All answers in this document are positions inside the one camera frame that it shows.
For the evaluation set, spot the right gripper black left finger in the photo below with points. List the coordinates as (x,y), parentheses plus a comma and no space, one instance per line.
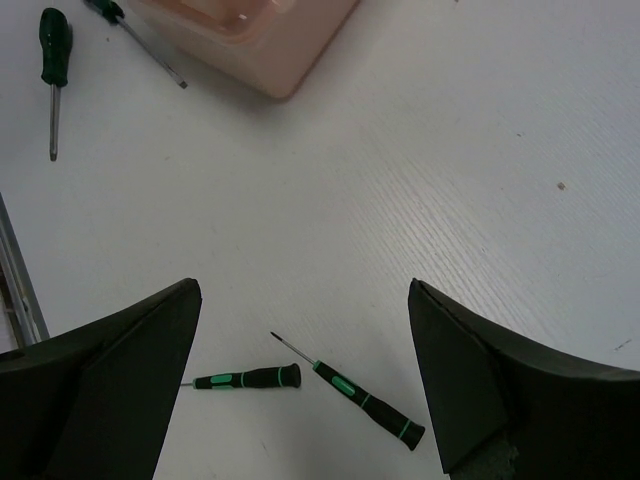
(96,402)

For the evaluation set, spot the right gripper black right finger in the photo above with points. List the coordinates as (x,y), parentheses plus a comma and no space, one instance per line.
(503,406)

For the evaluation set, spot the large green screwdriver tip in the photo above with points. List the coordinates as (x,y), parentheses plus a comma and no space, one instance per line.
(114,15)

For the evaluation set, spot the pink plastic toolbox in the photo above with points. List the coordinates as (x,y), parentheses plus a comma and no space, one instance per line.
(269,45)

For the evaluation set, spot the small precision screwdriver front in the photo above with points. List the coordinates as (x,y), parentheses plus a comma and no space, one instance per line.
(390,419)

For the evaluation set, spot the small precision screwdriver near box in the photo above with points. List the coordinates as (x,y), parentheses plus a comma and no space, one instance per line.
(288,376)

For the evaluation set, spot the large green screwdriver front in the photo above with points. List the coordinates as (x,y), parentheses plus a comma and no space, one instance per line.
(56,41)

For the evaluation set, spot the aluminium table edge rail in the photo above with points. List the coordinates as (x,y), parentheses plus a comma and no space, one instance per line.
(25,315)

